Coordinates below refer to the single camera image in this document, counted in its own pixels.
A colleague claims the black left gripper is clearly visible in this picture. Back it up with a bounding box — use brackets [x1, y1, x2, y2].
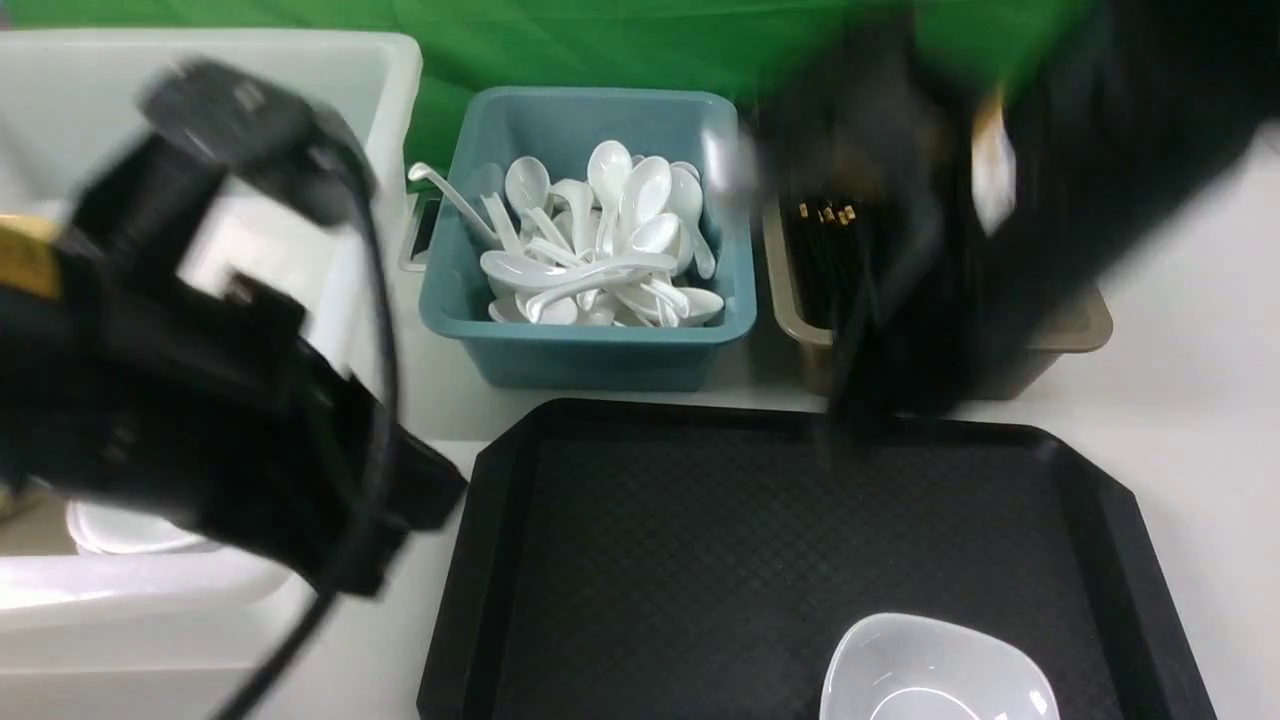
[0, 129, 468, 601]

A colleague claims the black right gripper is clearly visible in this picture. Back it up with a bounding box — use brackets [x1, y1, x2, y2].
[750, 1, 1277, 421]

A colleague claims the white soup spoon front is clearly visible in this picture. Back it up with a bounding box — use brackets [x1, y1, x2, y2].
[524, 252, 678, 324]

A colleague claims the white soup spoon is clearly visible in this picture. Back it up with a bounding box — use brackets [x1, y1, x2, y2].
[504, 156, 572, 250]
[524, 252, 678, 324]
[588, 140, 634, 258]

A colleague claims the white square dish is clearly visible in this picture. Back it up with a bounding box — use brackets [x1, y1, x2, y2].
[818, 612, 1060, 719]
[65, 501, 219, 556]

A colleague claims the black chopsticks bundle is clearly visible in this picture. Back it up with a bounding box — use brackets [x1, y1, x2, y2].
[787, 195, 867, 334]

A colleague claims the brown plastic bin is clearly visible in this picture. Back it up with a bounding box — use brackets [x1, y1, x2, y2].
[762, 205, 1114, 401]

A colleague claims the black plastic serving tray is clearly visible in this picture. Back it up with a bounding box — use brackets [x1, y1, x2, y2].
[417, 398, 1215, 719]

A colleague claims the green cloth backdrop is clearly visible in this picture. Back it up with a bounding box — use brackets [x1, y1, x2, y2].
[3, 1, 1091, 167]

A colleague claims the white square dish in tub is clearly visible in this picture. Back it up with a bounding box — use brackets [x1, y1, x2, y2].
[65, 501, 219, 556]

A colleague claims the white soup spoon upright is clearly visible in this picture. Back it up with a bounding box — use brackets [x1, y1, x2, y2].
[588, 140, 634, 258]

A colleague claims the white soup spoon left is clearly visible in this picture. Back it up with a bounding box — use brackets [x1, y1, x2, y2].
[504, 156, 572, 250]

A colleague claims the large white plastic tub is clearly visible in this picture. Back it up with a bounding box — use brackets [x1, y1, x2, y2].
[0, 29, 424, 671]

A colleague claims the teal plastic bin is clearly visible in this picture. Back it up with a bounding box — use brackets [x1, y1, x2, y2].
[419, 87, 758, 392]

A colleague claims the white ladle handle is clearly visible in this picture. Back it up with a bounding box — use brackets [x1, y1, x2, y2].
[407, 161, 503, 250]

